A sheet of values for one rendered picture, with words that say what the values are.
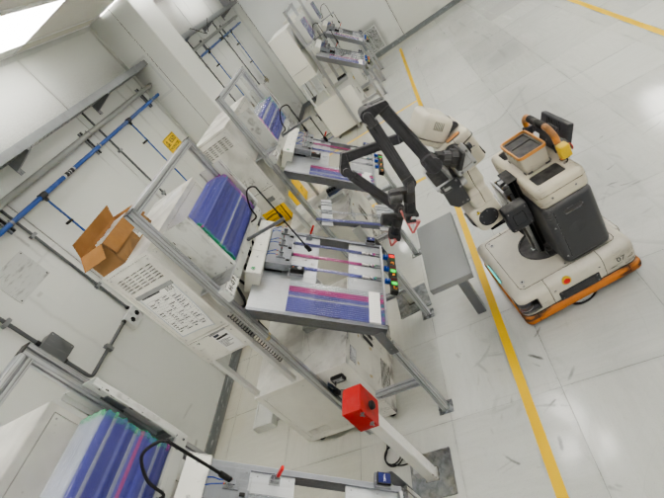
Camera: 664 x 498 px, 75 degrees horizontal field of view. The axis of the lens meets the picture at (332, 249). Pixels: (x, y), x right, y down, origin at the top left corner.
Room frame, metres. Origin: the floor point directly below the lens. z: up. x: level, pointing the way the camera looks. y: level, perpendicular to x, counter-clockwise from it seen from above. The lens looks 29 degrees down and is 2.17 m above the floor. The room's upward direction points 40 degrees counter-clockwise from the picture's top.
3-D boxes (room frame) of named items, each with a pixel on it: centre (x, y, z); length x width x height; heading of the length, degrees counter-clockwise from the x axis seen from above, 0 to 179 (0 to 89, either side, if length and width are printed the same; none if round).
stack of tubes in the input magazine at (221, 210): (2.25, 0.34, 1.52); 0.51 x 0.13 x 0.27; 155
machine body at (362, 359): (2.24, 0.48, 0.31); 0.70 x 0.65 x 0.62; 155
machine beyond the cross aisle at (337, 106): (6.79, -1.61, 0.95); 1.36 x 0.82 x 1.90; 65
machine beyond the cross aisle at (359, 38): (8.10, -2.24, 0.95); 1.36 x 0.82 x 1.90; 65
